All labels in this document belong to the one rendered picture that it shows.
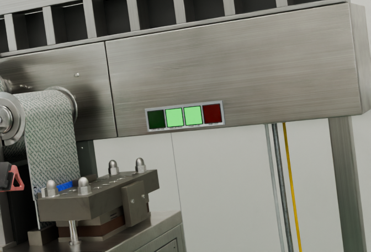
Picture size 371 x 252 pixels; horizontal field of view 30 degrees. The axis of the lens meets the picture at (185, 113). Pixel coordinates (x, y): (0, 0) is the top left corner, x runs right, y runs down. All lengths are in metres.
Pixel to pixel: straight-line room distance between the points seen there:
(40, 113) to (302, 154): 2.63
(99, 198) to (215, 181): 2.78
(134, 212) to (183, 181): 2.72
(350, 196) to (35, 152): 0.91
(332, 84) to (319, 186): 2.52
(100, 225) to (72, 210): 0.09
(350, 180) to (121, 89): 0.73
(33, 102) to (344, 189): 0.93
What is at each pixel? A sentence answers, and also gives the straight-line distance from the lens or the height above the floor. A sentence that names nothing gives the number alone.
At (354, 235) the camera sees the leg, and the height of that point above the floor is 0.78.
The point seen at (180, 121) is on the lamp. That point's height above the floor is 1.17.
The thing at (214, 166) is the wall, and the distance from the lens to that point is 4.56.
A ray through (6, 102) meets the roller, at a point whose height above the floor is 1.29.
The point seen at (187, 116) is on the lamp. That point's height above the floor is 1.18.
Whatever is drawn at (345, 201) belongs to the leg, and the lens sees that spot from 2.09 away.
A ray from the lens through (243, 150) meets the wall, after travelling 4.47.
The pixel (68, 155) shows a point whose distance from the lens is 2.08.
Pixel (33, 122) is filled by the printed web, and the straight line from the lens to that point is 1.95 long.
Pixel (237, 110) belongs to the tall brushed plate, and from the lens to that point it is 1.97.
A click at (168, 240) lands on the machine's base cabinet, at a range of 2.05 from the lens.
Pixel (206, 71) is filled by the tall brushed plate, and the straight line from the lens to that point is 1.99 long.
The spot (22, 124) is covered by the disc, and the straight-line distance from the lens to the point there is 1.91.
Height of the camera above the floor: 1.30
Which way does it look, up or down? 3 degrees down
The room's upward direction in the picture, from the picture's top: 7 degrees counter-clockwise
